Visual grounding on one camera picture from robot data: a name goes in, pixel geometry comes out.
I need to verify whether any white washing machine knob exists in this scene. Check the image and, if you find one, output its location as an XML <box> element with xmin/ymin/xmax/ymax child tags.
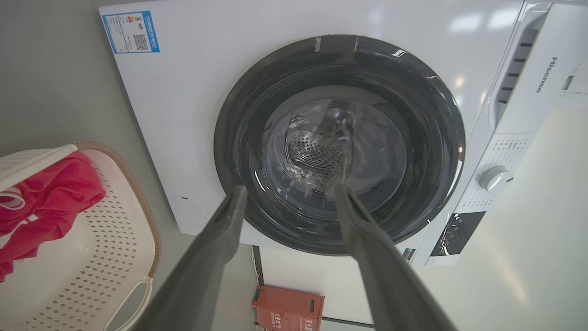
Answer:
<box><xmin>479</xmin><ymin>165</ymin><xmax>514</xmax><ymax>192</ymax></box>

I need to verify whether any dark round washing machine door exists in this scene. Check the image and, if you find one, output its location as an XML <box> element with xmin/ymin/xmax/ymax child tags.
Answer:
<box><xmin>214</xmin><ymin>34</ymin><xmax>466</xmax><ymax>257</ymax></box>

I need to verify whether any red garment with white stripes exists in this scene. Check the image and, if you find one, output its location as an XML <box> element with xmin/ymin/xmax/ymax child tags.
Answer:
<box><xmin>0</xmin><ymin>152</ymin><xmax>107</xmax><ymax>282</ymax></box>

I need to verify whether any red metal box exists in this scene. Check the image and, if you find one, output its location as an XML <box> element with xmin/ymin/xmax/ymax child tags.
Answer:
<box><xmin>251</xmin><ymin>285</ymin><xmax>325</xmax><ymax>331</ymax></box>

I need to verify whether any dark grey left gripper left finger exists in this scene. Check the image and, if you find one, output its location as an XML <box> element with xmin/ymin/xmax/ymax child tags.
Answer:
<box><xmin>132</xmin><ymin>185</ymin><xmax>249</xmax><ymax>331</ymax></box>

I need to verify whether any cream perforated laundry basket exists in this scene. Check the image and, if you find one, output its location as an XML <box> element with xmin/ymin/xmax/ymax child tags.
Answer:
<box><xmin>0</xmin><ymin>142</ymin><xmax>162</xmax><ymax>331</ymax></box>

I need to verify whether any white front-load washing machine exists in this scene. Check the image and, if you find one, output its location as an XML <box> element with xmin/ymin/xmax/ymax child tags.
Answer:
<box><xmin>99</xmin><ymin>0</ymin><xmax>588</xmax><ymax>268</ymax></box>

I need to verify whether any black washing machine display panel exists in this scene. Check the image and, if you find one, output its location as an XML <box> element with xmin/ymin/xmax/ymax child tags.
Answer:
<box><xmin>431</xmin><ymin>211</ymin><xmax>486</xmax><ymax>257</ymax></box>

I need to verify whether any round white filter cover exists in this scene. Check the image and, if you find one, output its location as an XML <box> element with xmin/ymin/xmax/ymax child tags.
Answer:
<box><xmin>170</xmin><ymin>196</ymin><xmax>208</xmax><ymax>229</ymax></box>

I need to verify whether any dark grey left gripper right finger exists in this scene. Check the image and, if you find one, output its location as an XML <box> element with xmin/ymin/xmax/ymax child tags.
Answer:
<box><xmin>334</xmin><ymin>184</ymin><xmax>458</xmax><ymax>331</ymax></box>

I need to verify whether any white detergent drawer front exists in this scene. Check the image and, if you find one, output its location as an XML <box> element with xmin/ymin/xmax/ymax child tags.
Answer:
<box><xmin>489</xmin><ymin>4</ymin><xmax>588</xmax><ymax>135</ymax></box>

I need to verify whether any blue energy label sticker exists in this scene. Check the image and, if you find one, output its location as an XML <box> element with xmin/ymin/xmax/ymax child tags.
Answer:
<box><xmin>102</xmin><ymin>11</ymin><xmax>160</xmax><ymax>54</ymax></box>

